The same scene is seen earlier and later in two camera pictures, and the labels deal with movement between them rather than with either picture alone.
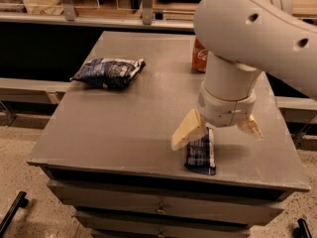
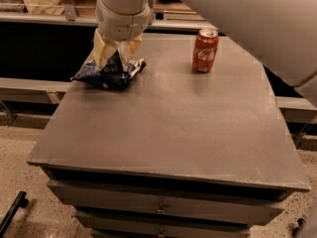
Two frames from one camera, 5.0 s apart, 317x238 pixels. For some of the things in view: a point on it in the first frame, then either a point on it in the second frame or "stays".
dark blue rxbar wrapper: (200, 154) -> (113, 64)
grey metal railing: (69, 17) stays
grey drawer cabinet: (108, 155) stays
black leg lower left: (20, 201) stays
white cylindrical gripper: (226, 111) -> (121, 25)
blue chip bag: (109, 72) stays
